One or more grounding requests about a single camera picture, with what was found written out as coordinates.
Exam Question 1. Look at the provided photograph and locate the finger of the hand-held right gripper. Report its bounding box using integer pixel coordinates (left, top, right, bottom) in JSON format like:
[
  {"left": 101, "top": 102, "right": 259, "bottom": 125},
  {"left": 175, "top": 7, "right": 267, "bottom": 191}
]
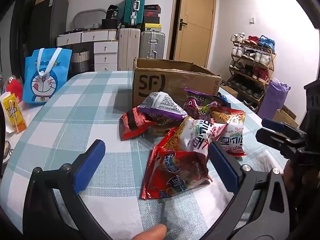
[
  {"left": 262, "top": 118, "right": 307, "bottom": 140},
  {"left": 255, "top": 127, "right": 305, "bottom": 158}
]

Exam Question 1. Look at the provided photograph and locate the person's left hand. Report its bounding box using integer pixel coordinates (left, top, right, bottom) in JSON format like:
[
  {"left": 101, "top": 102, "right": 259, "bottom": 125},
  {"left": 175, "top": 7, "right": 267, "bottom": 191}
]
[{"left": 131, "top": 224, "right": 167, "bottom": 240}]

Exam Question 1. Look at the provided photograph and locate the grey oval frame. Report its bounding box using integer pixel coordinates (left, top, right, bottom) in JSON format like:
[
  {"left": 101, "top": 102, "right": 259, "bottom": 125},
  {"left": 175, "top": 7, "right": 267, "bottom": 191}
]
[{"left": 72, "top": 9, "right": 107, "bottom": 30}]

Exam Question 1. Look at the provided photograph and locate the dark red snack packet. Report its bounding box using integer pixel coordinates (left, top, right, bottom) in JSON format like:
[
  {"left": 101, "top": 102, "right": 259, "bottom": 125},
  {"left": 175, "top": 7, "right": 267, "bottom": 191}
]
[{"left": 140, "top": 148, "right": 213, "bottom": 200}]

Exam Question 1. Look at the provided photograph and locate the brown cardboard box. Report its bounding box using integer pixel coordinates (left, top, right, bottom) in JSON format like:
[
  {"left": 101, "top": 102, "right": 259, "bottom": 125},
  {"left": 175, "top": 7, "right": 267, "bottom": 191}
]
[{"left": 132, "top": 57, "right": 222, "bottom": 110}]

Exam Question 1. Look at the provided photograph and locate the woven laundry basket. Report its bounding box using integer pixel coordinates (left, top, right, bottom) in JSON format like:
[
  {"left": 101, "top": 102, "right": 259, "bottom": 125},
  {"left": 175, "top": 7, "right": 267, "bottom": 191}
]
[{"left": 71, "top": 51, "right": 90, "bottom": 73}]

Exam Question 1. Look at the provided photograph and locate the blue cartoon tote bag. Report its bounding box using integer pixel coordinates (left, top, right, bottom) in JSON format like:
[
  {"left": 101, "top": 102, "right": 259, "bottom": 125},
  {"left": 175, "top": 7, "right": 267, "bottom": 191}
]
[{"left": 22, "top": 47, "right": 73, "bottom": 105}]

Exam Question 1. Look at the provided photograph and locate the silver suitcase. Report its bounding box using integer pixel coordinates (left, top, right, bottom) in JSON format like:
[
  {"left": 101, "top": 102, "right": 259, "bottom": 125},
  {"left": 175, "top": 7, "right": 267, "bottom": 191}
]
[{"left": 139, "top": 31, "right": 166, "bottom": 60}]

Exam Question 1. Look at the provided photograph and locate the shoe rack with shoes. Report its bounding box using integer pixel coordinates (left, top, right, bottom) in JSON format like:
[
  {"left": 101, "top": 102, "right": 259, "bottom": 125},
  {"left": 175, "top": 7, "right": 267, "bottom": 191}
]
[{"left": 226, "top": 32, "right": 277, "bottom": 110}]

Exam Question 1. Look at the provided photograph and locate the blue snack packet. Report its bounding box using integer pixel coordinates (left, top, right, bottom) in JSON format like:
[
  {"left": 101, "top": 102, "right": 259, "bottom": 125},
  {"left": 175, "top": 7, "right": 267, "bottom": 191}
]
[{"left": 217, "top": 92, "right": 232, "bottom": 103}]

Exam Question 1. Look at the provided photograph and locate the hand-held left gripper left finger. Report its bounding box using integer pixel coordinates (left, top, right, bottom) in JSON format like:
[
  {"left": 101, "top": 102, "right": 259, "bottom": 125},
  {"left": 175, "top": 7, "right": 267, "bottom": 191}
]
[{"left": 22, "top": 139, "right": 113, "bottom": 240}]

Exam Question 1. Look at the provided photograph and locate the person's right hand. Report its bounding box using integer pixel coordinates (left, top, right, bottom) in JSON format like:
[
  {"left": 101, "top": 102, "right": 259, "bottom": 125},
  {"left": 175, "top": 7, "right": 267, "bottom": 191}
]
[{"left": 284, "top": 161, "right": 304, "bottom": 200}]

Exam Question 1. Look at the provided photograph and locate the black and red shoe box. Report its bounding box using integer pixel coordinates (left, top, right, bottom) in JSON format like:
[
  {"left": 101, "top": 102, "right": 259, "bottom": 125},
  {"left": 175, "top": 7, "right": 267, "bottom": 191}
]
[{"left": 144, "top": 4, "right": 161, "bottom": 17}]

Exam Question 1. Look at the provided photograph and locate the black bag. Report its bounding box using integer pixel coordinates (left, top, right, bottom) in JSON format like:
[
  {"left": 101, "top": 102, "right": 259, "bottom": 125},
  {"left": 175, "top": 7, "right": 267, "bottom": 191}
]
[{"left": 105, "top": 4, "right": 120, "bottom": 20}]

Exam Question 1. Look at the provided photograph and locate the purple bag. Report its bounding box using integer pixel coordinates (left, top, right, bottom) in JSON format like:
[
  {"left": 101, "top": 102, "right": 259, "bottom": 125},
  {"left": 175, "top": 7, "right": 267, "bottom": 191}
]
[{"left": 257, "top": 78, "right": 291, "bottom": 120}]

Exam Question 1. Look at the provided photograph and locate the yellow and black box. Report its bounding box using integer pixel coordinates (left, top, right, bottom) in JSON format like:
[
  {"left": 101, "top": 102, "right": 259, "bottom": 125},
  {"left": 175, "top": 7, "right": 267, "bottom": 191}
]
[{"left": 141, "top": 23, "right": 162, "bottom": 32}]

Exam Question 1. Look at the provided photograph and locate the red plush toy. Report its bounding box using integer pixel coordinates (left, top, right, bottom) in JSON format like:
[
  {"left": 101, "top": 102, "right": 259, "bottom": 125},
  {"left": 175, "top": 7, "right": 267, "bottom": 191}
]
[{"left": 5, "top": 75, "right": 24, "bottom": 103}]

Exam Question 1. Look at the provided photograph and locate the black storage box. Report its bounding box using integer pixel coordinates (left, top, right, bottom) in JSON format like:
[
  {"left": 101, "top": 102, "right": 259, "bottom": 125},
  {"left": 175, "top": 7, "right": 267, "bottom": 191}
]
[{"left": 101, "top": 19, "right": 118, "bottom": 30}]

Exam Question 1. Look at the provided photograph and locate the white dresser with drawers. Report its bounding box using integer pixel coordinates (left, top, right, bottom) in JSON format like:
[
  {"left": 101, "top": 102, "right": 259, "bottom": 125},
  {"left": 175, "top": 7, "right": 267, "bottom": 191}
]
[{"left": 56, "top": 29, "right": 118, "bottom": 72}]

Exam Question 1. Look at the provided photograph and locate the small plain cardboard box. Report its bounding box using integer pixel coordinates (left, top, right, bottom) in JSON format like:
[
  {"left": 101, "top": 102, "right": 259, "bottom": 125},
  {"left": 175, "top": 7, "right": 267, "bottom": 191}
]
[{"left": 220, "top": 85, "right": 239, "bottom": 98}]

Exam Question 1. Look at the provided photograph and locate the white and red noodle packet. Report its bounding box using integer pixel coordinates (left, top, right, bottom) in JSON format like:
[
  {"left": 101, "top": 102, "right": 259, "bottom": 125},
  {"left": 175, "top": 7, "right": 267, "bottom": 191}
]
[
  {"left": 153, "top": 116, "right": 227, "bottom": 159},
  {"left": 209, "top": 106, "right": 247, "bottom": 157}
]

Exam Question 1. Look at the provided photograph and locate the teal suitcase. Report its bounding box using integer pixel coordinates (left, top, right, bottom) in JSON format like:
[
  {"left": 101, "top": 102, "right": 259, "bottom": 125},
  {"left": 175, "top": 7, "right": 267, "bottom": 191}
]
[{"left": 124, "top": 0, "right": 147, "bottom": 27}]

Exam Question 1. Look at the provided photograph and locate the cream suitcase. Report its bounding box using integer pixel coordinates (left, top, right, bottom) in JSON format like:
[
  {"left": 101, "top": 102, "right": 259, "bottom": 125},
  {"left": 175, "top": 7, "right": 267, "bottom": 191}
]
[{"left": 117, "top": 27, "right": 141, "bottom": 71}]

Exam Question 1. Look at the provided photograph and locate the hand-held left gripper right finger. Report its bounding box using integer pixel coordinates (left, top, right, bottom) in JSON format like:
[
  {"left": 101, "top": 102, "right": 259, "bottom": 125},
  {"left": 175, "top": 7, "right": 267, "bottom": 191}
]
[{"left": 200, "top": 142, "right": 292, "bottom": 240}]

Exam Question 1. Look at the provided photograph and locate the yellow snack packet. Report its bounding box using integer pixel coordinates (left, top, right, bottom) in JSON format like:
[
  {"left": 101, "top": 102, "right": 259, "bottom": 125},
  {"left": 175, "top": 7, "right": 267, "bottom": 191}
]
[{"left": 0, "top": 92, "right": 27, "bottom": 133}]

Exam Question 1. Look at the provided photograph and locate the printed cardboard box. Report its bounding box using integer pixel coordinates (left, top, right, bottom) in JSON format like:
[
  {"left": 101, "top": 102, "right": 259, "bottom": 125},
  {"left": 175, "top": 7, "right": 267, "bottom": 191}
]
[{"left": 272, "top": 105, "right": 299, "bottom": 128}]

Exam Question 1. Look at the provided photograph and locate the grey refrigerator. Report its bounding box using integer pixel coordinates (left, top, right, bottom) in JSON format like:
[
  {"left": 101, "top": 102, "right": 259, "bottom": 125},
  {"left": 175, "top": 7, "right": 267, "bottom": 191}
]
[{"left": 30, "top": 0, "right": 69, "bottom": 63}]

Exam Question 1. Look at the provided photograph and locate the wooden door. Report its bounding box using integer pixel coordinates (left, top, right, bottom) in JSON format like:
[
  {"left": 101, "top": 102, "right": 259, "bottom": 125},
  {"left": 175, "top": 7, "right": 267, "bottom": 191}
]
[{"left": 174, "top": 0, "right": 217, "bottom": 68}]

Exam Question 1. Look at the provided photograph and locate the purple and white snack packet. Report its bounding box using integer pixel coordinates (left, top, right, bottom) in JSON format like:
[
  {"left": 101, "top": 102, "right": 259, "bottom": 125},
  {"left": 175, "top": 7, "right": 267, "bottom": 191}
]
[{"left": 139, "top": 91, "right": 188, "bottom": 120}]

